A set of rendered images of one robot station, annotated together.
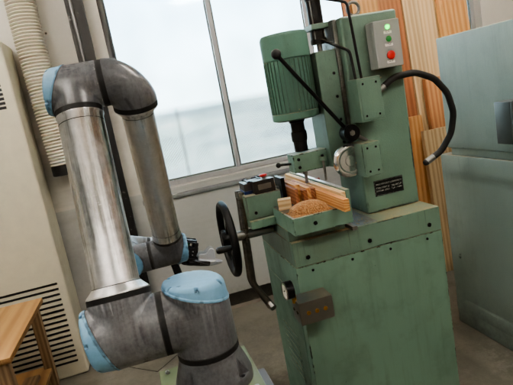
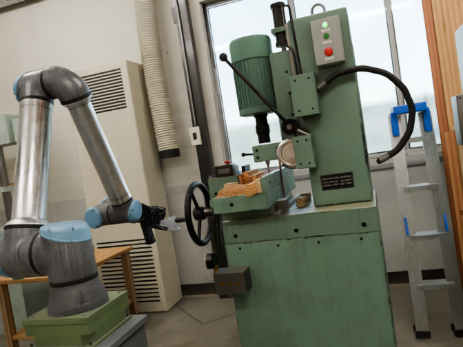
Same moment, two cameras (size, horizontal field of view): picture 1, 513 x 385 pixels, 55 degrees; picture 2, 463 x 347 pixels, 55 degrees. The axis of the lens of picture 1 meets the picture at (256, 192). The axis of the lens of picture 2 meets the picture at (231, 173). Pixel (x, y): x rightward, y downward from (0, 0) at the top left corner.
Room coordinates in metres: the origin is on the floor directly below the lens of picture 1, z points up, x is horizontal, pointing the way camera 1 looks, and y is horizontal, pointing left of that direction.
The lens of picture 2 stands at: (0.19, -1.02, 1.07)
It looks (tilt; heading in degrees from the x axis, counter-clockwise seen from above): 3 degrees down; 31
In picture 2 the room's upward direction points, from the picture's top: 9 degrees counter-clockwise
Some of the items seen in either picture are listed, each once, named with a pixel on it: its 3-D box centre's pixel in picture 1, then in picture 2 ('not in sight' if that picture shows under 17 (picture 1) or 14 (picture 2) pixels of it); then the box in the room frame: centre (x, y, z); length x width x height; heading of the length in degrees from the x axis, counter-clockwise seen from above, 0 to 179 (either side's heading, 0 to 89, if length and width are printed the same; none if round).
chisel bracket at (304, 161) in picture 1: (308, 162); (271, 153); (1.87, -0.22, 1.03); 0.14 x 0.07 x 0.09; 103
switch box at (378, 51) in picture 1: (384, 44); (327, 42); (1.80, -0.54, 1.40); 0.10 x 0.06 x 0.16; 103
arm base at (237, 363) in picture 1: (211, 362); (76, 290); (1.12, 0.18, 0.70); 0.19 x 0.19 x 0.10
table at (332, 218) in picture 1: (282, 208); (249, 193); (1.86, -0.09, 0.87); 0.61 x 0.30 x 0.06; 13
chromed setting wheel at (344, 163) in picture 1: (349, 160); (292, 153); (1.78, -0.35, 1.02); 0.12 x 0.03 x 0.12; 103
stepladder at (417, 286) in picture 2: not in sight; (423, 217); (2.60, -0.67, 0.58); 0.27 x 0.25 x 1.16; 16
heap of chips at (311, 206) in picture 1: (308, 205); (234, 189); (1.63, -0.16, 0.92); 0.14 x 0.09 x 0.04; 103
